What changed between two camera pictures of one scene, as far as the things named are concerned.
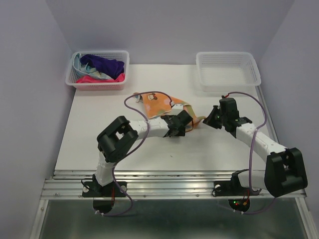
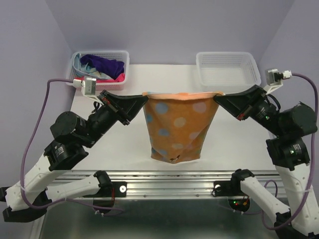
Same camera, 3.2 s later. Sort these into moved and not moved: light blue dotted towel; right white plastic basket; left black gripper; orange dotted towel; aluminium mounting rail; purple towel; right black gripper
Moved: orange dotted towel; left black gripper; right black gripper
Not moved: light blue dotted towel; purple towel; aluminium mounting rail; right white plastic basket
